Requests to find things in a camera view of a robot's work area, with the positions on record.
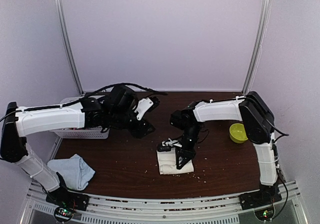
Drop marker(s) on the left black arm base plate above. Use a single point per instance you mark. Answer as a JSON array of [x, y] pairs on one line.
[[64, 198]]

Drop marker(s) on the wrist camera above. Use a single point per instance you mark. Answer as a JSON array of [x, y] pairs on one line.
[[122, 98], [179, 120]]

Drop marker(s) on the white terry towel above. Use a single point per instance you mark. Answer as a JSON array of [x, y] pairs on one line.
[[167, 164]]

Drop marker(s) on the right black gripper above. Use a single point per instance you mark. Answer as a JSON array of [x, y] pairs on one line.
[[188, 154]]

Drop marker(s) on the round circuit board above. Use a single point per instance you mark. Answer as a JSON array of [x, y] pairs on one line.
[[63, 215], [265, 214]]

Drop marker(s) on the white perforated plastic basket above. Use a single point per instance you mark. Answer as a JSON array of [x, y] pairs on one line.
[[82, 133]]

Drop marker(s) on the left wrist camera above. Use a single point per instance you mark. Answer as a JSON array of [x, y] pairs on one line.
[[122, 98]]

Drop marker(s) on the left round circuit board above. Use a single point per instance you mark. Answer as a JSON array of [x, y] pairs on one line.
[[63, 215]]

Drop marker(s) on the light blue crumpled towel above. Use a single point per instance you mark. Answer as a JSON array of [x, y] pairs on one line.
[[74, 170]]

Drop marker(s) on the right aluminium frame post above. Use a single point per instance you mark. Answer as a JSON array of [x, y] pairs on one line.
[[256, 52]]

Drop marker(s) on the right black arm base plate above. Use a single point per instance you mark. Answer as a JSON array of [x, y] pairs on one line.
[[266, 195]]

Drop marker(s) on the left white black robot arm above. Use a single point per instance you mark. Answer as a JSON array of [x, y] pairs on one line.
[[21, 122]]

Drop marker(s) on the left aluminium frame post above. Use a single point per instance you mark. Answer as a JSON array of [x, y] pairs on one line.
[[67, 46]]

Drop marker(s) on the right round circuit board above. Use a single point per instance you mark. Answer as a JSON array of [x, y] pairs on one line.
[[265, 214]]

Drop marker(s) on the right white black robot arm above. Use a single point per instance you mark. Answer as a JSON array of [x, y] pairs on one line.
[[250, 109]]

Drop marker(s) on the aluminium frame post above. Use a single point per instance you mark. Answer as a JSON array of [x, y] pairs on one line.
[[256, 52], [67, 46]]

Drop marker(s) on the lime green plastic bowl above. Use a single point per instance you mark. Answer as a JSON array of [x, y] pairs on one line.
[[237, 133]]

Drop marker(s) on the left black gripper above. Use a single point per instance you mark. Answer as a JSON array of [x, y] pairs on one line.
[[141, 132]]

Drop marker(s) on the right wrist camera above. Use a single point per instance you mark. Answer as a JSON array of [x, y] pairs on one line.
[[179, 120]]

